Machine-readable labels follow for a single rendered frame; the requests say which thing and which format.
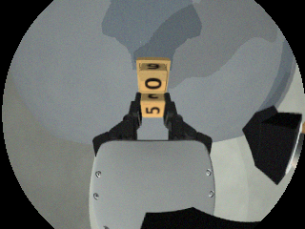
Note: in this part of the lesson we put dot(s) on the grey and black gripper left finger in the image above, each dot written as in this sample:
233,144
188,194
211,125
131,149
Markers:
126,129

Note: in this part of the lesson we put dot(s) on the tan number cube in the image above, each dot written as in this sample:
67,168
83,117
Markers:
152,105
153,78

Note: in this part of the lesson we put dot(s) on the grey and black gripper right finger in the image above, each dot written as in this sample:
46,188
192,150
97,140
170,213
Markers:
178,129

